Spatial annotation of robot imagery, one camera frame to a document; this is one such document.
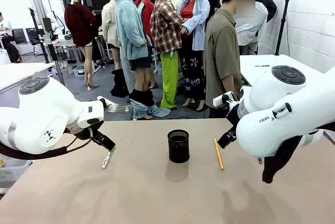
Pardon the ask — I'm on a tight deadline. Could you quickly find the yellow pencil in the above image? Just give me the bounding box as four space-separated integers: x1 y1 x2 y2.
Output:
213 137 225 171

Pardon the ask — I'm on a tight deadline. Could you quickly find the black tripod stand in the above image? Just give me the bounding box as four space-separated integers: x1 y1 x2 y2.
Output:
274 0 293 56

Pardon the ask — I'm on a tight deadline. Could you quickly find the mannequin in maroon sweater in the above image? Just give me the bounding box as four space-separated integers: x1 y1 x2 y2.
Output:
64 0 99 91

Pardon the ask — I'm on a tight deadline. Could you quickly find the seated person in white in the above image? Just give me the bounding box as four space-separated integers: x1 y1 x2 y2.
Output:
0 12 22 64

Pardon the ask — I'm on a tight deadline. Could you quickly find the mannequin in plaid shirt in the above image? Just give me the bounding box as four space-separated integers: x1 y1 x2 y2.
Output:
149 0 185 111

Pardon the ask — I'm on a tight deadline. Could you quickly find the metal mannequin base plate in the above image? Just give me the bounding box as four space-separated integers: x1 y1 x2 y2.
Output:
105 102 135 114

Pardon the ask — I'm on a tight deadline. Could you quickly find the mannequin in blue fleece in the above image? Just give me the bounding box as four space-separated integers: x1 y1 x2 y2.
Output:
114 0 158 120

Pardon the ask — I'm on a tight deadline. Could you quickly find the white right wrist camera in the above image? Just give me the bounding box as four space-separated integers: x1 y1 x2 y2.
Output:
213 91 234 107

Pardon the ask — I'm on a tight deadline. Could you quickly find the mannequin in red jacket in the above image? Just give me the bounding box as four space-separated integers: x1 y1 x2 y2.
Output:
133 0 155 47

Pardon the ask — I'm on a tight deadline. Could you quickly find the person in olive shirt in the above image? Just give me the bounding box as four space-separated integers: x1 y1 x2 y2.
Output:
204 0 260 119

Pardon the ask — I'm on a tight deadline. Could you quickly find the mannequin in white shirt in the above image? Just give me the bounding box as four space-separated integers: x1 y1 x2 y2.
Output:
234 1 269 55

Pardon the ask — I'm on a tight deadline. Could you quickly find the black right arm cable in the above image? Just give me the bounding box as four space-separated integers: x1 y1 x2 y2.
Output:
262 135 303 184

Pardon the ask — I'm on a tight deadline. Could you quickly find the mannequin in black jacket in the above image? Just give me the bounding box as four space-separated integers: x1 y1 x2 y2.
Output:
255 0 278 24

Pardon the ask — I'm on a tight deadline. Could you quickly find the black mesh pen holder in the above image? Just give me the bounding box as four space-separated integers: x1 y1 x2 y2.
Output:
167 129 191 164

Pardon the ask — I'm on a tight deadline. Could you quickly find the white pen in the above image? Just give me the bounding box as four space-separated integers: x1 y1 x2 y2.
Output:
102 151 112 169

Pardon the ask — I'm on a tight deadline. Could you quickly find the white work table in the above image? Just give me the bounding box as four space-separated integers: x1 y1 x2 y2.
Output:
0 62 56 94

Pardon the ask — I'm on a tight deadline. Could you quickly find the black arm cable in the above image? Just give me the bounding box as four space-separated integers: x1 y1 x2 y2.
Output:
262 135 303 184
0 128 94 161

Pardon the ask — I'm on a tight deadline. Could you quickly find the white side table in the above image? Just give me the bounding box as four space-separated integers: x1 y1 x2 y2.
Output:
239 54 335 89

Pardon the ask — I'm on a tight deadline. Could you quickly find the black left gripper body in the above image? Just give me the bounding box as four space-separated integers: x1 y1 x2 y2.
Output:
65 120 105 141

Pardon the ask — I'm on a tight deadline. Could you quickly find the thin black tripod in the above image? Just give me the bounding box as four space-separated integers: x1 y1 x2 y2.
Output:
28 7 51 64

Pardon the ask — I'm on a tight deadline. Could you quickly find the mannequin in cream jacket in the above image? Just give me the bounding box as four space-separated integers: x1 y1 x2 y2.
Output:
101 0 121 71

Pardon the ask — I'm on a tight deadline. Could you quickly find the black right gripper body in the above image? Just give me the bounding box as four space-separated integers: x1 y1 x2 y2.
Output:
226 102 240 128

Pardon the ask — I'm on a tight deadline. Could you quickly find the mannequin in light blue shirt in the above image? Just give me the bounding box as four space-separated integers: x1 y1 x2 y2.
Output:
178 0 211 113

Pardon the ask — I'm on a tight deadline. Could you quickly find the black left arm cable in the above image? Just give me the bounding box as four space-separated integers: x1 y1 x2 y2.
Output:
0 128 94 161

